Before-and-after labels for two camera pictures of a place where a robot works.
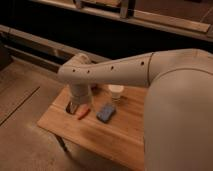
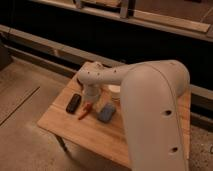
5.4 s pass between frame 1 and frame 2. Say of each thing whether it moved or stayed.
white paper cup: stayed
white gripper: moved
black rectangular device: stayed
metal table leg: stayed
